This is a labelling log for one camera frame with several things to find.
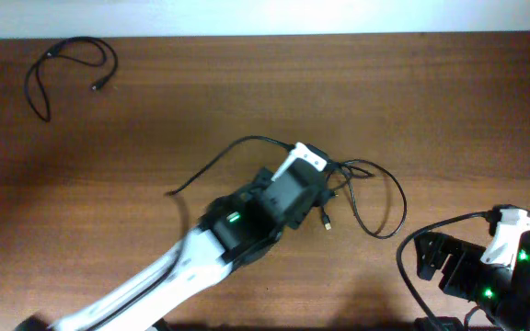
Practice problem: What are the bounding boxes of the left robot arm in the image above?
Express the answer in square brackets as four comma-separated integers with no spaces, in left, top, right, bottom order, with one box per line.
[18,158,329,330]

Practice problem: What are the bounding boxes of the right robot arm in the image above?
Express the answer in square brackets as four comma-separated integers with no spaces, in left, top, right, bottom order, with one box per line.
[414,231,530,330]

